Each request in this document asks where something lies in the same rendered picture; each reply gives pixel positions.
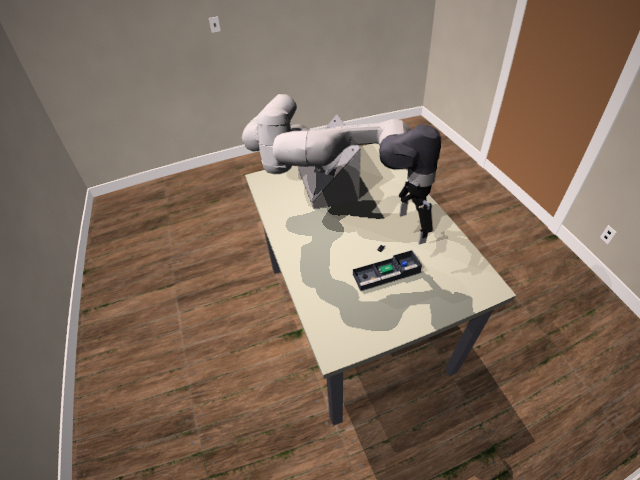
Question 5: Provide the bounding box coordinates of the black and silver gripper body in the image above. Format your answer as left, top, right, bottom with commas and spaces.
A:
407, 181, 432, 206

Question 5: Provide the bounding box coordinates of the black rack of bins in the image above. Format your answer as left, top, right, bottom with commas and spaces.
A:
352, 250, 422, 291

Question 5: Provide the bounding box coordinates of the green nine-volt battery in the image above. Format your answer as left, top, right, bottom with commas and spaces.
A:
379, 264, 393, 275

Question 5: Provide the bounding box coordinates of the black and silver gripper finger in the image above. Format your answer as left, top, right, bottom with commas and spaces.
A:
399, 181, 413, 217
413, 198, 433, 245

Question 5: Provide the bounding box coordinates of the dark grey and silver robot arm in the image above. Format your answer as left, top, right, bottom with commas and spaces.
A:
242, 94, 441, 187

